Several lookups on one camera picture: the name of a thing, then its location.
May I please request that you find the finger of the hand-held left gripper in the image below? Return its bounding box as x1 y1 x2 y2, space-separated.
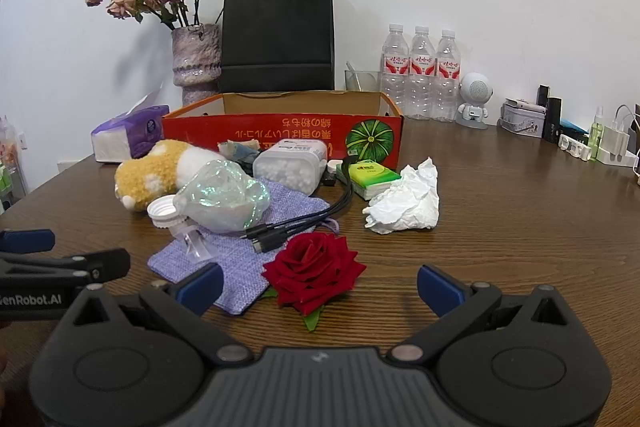
0 248 132 293
0 229 56 254

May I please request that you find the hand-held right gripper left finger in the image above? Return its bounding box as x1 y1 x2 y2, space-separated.
69 264 253 368

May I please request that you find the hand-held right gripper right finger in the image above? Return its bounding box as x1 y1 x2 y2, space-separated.
388 264 576 365

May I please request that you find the purple fabric pouch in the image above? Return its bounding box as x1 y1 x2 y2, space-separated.
147 177 337 317

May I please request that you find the clear plastic stand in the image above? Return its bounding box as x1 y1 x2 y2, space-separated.
170 219 222 264

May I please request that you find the white tissue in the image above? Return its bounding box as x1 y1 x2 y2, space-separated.
362 157 441 236

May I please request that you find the crushed clear plastic bottle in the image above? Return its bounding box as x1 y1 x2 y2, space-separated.
146 159 272 236

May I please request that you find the yellow white plush toy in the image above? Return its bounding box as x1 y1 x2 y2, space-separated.
114 139 222 212

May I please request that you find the red fabric rose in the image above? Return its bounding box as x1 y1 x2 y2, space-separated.
261 232 368 333

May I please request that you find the black cable bundle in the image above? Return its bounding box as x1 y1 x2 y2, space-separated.
240 159 354 255

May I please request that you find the green tissue packet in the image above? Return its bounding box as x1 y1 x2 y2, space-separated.
344 161 403 202

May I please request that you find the grey paper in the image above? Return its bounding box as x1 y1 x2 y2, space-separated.
217 139 261 168

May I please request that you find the clear cotton ball container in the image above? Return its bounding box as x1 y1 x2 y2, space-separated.
252 137 329 197

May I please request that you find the orange cardboard box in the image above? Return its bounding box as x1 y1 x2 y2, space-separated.
161 90 405 170

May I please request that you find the display rack with small goods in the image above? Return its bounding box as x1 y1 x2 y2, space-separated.
0 114 29 214

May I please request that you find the purple tissue pack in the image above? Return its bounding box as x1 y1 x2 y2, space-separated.
90 92 171 164

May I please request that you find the printed tin box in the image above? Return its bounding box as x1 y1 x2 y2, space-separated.
498 97 547 139

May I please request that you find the white robot figure speaker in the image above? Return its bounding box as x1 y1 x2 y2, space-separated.
454 72 496 130

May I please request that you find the black cosmetic bottle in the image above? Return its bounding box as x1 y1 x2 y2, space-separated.
543 97 564 144

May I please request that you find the clear glass cup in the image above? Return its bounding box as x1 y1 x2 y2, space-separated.
344 69 384 93

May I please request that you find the green spray bottle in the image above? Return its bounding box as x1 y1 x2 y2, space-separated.
588 106 606 162

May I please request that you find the purple ceramic vase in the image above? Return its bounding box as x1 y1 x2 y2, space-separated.
171 23 223 106

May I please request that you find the white charger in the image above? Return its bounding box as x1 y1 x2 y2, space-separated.
597 104 640 185

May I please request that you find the clear plastic spoon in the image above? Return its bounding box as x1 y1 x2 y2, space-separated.
345 61 364 92

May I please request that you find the black paper bag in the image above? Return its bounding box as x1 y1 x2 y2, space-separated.
218 0 336 94

